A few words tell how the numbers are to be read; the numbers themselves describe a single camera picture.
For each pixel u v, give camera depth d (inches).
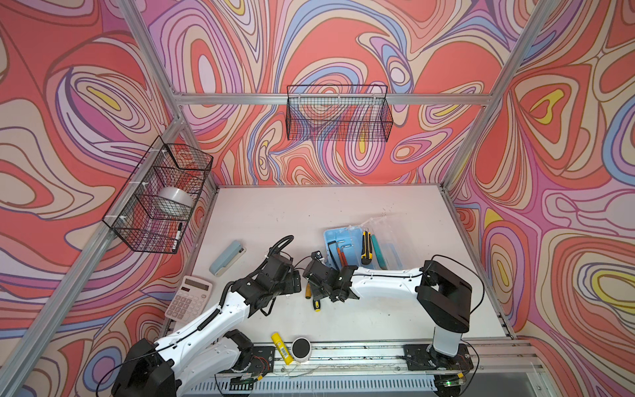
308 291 30.9
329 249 37.6
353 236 39.2
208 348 22.6
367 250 34.8
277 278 24.6
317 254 30.9
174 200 27.8
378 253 37.7
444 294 19.4
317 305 32.4
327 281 25.7
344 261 37.0
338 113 37.9
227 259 35.8
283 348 29.0
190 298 33.1
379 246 37.7
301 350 28.2
